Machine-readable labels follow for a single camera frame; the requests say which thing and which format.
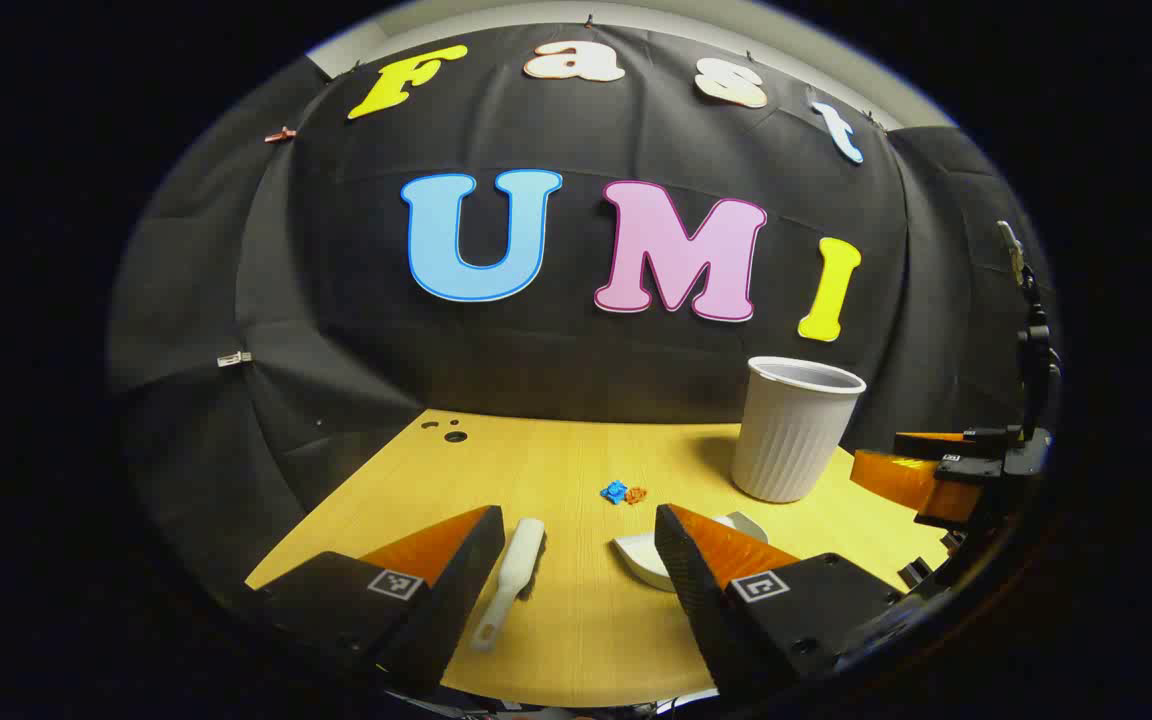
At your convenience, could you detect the wooden desktop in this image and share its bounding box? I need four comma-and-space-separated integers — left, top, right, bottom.
244, 408, 952, 709

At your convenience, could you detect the white ribbed garbage bin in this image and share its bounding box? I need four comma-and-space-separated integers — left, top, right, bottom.
731, 356, 867, 504

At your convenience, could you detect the black backdrop cloth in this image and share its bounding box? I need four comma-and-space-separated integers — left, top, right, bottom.
106, 22, 1059, 611

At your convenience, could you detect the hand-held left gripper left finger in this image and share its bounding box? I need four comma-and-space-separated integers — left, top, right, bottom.
244, 505, 507, 693

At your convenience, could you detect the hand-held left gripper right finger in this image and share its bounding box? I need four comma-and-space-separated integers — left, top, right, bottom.
654, 503, 907, 703

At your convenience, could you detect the small white broom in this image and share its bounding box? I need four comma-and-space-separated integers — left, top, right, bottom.
471, 517, 547, 653

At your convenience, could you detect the white dustpan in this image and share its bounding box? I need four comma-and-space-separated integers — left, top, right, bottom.
613, 511, 769, 593

